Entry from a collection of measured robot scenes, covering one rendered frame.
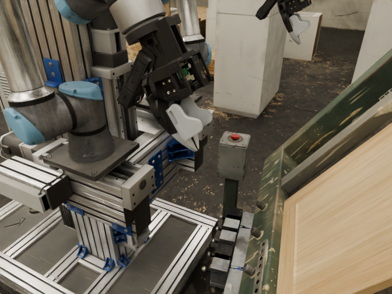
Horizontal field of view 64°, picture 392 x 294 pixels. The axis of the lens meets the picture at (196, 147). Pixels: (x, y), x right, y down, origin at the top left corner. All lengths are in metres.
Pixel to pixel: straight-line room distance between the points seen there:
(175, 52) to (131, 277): 1.42
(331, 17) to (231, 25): 5.93
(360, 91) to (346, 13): 7.91
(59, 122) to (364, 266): 0.80
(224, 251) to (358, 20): 8.38
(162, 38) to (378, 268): 0.54
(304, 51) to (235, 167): 4.84
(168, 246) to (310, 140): 0.98
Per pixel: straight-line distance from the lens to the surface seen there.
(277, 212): 1.05
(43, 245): 2.04
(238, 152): 1.31
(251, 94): 3.55
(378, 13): 4.68
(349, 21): 9.16
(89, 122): 1.00
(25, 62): 0.91
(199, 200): 2.44
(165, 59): 0.49
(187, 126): 0.51
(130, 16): 0.48
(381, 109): 1.03
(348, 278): 0.73
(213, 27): 5.40
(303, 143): 1.33
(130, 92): 0.54
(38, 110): 0.92
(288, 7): 1.10
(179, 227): 1.94
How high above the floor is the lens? 1.60
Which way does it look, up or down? 31 degrees down
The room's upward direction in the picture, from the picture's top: straight up
